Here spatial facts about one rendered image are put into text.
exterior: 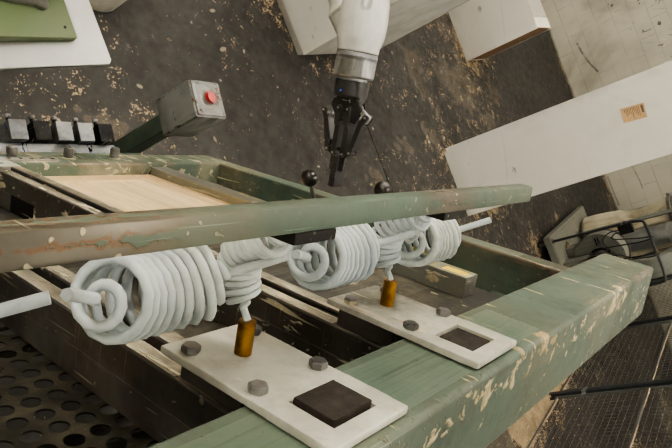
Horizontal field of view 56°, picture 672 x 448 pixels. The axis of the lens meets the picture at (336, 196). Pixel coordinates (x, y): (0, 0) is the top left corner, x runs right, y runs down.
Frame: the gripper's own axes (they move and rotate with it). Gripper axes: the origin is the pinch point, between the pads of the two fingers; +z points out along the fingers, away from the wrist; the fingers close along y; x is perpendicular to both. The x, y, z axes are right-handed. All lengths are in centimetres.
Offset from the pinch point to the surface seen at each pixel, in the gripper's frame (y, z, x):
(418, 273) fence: -28.4, 13.8, 6.8
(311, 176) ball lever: -1.5, 0.8, 10.5
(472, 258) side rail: -28.3, 13.8, -17.2
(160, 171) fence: 53, 12, 7
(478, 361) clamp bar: -62, 5, 56
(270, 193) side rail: 34.3, 14.4, -17.2
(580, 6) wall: 212, -169, -762
